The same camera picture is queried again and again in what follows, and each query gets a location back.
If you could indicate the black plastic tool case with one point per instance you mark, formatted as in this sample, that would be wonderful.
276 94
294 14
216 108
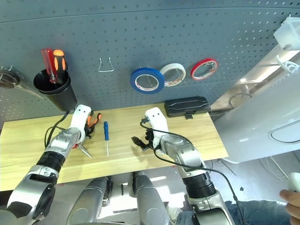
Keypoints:
185 105

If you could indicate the blue tape roll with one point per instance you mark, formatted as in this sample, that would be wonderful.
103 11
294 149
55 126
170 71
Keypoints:
145 70

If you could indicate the grey perforated pegboard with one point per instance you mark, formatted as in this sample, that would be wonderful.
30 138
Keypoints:
140 30

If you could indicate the white grey sneaker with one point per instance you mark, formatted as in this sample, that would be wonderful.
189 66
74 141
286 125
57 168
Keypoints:
174 213

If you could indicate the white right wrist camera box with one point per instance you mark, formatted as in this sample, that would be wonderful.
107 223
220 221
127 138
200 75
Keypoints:
157 119

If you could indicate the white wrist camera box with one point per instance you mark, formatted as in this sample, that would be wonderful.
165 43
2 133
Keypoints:
80 114
157 119

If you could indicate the bystander bare hand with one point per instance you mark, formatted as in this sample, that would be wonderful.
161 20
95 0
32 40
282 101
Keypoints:
294 204

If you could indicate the white appliance housing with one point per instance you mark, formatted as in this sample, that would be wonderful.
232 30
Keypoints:
257 117

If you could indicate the red tape roll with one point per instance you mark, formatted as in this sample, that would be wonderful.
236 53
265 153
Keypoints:
201 62

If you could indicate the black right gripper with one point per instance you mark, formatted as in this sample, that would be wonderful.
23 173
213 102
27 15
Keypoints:
148 140

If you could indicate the white handheld controller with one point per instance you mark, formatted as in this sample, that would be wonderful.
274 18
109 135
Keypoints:
294 181

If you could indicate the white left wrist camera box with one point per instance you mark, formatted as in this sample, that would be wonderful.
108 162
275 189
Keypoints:
80 114

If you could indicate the white tape roll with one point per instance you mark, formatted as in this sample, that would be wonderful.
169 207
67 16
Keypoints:
173 66

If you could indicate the silver left robot thigh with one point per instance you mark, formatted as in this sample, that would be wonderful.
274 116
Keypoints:
89 201

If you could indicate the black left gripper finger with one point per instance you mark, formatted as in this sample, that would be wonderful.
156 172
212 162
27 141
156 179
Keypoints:
91 131

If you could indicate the translucent white plastic bin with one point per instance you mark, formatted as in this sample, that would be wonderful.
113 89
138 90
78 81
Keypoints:
288 32

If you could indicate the blue jeans leg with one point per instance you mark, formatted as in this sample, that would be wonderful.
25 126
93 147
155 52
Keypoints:
257 211

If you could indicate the silver right robot thigh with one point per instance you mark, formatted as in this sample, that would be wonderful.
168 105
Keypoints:
150 201

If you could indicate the black plastic cup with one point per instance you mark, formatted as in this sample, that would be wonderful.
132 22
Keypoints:
63 98

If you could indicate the orange black needle-nose pliers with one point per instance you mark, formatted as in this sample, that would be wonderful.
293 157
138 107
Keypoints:
98 117

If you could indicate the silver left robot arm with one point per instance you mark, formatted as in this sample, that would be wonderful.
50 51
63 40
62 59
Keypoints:
58 145

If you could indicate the silver robot thigh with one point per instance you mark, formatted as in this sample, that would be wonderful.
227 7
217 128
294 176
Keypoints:
150 201
89 201

